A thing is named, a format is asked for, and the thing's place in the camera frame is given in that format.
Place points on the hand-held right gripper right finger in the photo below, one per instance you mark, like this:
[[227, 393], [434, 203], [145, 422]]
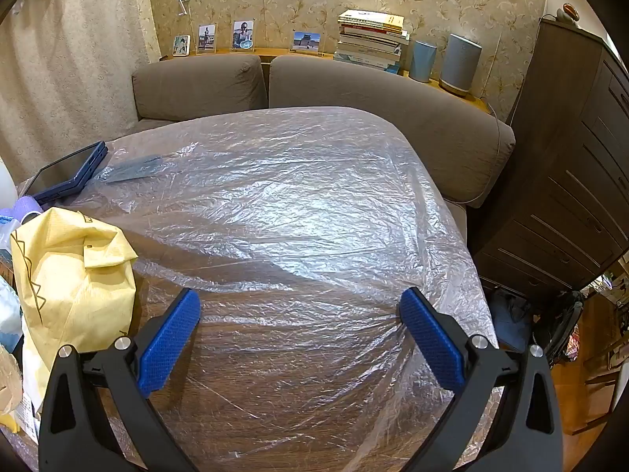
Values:
[[432, 339]]

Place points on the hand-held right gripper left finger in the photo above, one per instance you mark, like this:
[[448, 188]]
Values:
[[167, 339]]

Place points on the black backpack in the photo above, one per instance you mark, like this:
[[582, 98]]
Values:
[[521, 319]]

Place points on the yellow paper bag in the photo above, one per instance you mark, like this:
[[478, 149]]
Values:
[[69, 275]]

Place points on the blue white plastic wrapper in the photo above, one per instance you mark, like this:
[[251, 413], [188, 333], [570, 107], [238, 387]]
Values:
[[10, 309]]

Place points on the crumpled brown paper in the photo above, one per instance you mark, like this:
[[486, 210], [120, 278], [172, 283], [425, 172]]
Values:
[[9, 378]]

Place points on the black flat case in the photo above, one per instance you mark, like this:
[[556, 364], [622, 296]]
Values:
[[59, 174]]

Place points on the dark wooden dresser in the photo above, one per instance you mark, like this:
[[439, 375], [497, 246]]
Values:
[[565, 157]]

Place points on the large grey cylinder speaker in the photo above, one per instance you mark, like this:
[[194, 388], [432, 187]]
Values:
[[460, 64]]

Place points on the small blue-grey cylinder speaker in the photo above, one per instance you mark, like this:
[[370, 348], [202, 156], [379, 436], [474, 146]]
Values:
[[422, 61]]

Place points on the beige curtain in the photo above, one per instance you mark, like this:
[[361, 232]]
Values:
[[73, 59]]

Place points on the stack of books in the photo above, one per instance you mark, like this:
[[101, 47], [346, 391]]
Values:
[[371, 42]]

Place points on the small ornament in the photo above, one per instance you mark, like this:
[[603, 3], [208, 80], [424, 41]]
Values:
[[567, 12]]

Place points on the small white-bordered photo frame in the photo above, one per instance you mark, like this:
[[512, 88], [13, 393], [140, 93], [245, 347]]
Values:
[[182, 45]]

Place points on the acrylic photo frame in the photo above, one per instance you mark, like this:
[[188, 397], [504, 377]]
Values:
[[207, 39], [243, 34]]

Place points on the building photo frame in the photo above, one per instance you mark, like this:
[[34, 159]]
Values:
[[305, 41]]

